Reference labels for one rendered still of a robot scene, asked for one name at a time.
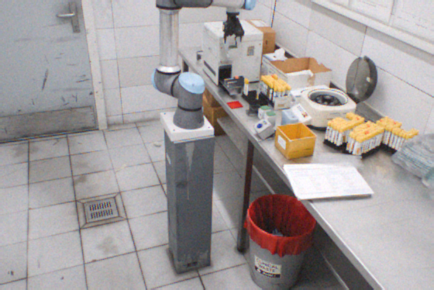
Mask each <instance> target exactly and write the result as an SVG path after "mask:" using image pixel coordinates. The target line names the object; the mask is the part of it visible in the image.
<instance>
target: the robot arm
mask: <svg viewBox="0 0 434 290"><path fill-rule="evenodd" d="M256 3H257V0H156V8H157V9H158V10H159V45H160V63H159V64H158V65H157V67H155V68H154V71H153V74H152V75H151V82H152V85H153V86H154V87H155V89H156V90H158V91H159V92H161V93H164V94H168V95H169V96H172V97H173V98H177V110H176V111H175V114H174V115H173V124H174V125H175V126H177V127H178V128H181V129H201V128H202V127H203V126H204V124H205V118H204V116H203V112H202V99H203V92H204V90H205V87H204V81H203V79H202V77H200V76H199V75H197V74H195V73H190V72H183V73H181V66H180V64H179V63H178V42H179V12H180V10H182V9H183V8H193V9H206V8H208V7H210V6H215V7H223V8H226V15H227V21H225V22H223V28H222V31H223V32H224V41H223V43H224V47H225V51H226V53H228V50H229V42H230V41H231V38H230V37H229V36H233V35H235V41H236V47H237V50H238V49H239V46H240V44H241V39H242V36H244V34H245V31H244V29H243V27H242V26H241V22H240V20H239V19H238V18H236V17H237V16H238V15H239V12H240V9H245V10H249V11H251V10H253V9H254V7H255V5H256Z"/></svg>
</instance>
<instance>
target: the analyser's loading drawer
mask: <svg viewBox="0 0 434 290"><path fill-rule="evenodd" d="M219 81H220V82H221V83H222V85H224V87H225V88H226V89H227V90H228V91H229V94H230V95H234V94H241V87H237V86H236V81H233V78H228V77H221V78H219Z"/></svg>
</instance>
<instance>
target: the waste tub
mask: <svg viewBox="0 0 434 290"><path fill-rule="evenodd" d="M316 137H317V136H316V135H315V134H314V133H313V132H312V131H311V130H310V129H309V128H308V127H307V126H306V125H305V124H303V123H295V124H286V125H281V126H276V133H275V144H274V146H275V147H276V148H277V149H278V150H279V151H280V152H281V153H282V154H283V155H284V157H285V158H287V160H290V159H294V158H295V159H298V158H301V157H308V156H312V155H313V154H314V147H315V141H316Z"/></svg>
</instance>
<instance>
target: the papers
mask: <svg viewBox="0 0 434 290"><path fill-rule="evenodd" d="M284 172H285V174H286V176H287V177H288V180H289V182H290V184H291V186H292V189H293V191H294V193H295V194H296V196H297V199H298V200H308V199H327V198H334V199H337V198H345V197H356V196H366V195H371V194H374V192H373V190H371V189H370V187H369V185H368V184H367V183H366V182H365V181H364V179H363V177H361V176H360V173H359V172H358V171H357V170H356V168H354V167H337V166H330V165H325V164H284Z"/></svg>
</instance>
